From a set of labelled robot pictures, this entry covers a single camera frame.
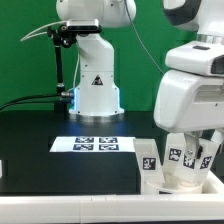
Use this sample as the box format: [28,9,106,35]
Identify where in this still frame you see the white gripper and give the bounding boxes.
[154,41,224,159]

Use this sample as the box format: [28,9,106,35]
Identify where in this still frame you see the white round stool seat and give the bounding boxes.
[141,175,202,195]

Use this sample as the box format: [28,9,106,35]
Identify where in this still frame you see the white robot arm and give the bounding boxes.
[56,0,224,134]

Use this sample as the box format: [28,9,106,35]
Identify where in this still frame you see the white L-shaped fence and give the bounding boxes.
[0,173,224,224]

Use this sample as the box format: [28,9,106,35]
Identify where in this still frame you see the white fiducial marker sheet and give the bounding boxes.
[50,136,135,153]

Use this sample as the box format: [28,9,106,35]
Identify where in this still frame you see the white block at left edge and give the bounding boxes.
[0,160,3,179]

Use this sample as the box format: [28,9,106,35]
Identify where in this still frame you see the black cable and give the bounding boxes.
[0,94,74,112]

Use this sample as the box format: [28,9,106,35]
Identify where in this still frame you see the black camera on stand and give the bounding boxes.
[66,19,101,33]

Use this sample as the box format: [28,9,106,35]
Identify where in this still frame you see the black camera stand pole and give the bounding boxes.
[46,25,78,112]

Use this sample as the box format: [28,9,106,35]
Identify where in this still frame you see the white cable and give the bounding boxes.
[20,20,68,43]

